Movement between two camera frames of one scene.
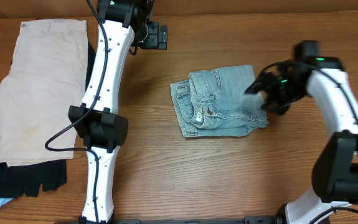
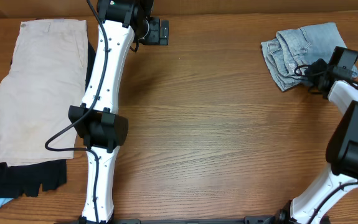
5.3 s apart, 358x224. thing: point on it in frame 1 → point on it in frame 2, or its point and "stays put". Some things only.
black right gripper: x=264 y=83 → x=317 y=65
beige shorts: x=35 y=106 stays put
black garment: x=5 y=182 stays put
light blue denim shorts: x=213 y=102 → x=302 y=46
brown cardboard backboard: x=81 y=9 stays put
